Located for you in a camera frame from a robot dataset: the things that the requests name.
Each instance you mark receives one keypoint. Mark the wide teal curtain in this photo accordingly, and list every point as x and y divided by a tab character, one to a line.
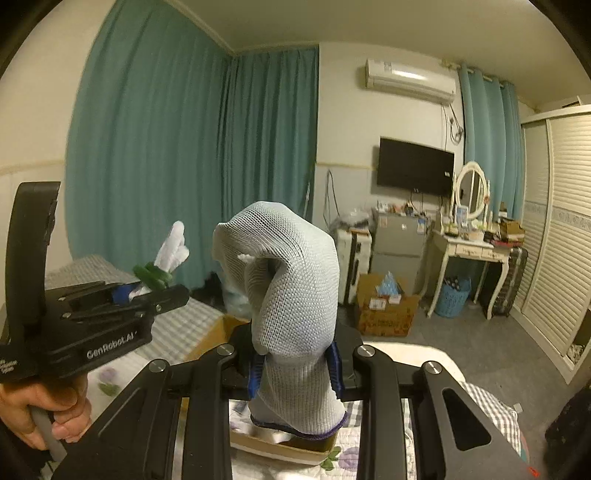
161	138

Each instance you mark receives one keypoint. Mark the white air conditioner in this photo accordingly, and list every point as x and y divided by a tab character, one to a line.
411	81

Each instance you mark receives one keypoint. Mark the dark suitcase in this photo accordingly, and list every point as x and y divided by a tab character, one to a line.
505	286

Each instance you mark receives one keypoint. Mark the white oval vanity mirror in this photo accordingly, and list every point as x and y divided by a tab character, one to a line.
471	189

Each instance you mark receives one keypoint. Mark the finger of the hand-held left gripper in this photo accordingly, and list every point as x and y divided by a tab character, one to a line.
161	297

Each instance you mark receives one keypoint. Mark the blue laundry basket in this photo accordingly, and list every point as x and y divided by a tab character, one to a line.
452	300

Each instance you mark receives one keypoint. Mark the white dressing table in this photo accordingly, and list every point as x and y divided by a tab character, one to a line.
466	251

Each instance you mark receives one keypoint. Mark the black bag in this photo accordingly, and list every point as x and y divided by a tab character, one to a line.
570	429

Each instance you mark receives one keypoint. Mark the narrow teal curtain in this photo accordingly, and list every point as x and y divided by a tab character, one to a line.
494	138

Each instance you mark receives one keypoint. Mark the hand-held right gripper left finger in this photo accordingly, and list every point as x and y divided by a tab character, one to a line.
255	383

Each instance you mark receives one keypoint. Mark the small grey fridge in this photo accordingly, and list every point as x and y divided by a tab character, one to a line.
399	249

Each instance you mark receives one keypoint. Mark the white louvred wardrobe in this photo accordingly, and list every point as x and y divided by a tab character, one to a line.
563	230

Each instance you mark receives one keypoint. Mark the printed cardboard box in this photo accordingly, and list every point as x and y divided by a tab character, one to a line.
383	318

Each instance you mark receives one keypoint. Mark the white floral quilt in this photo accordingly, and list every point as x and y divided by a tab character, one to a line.
120	369

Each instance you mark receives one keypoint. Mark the person's left hand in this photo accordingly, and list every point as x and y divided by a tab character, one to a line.
27	415

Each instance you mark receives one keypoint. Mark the black wall television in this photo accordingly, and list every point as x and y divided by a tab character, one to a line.
415	166

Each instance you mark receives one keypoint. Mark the floral tissue pack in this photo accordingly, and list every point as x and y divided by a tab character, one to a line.
240	415

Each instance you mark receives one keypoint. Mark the white suitcase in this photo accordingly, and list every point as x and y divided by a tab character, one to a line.
351	267

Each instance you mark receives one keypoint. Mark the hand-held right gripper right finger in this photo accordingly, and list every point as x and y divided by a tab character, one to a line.
337	369

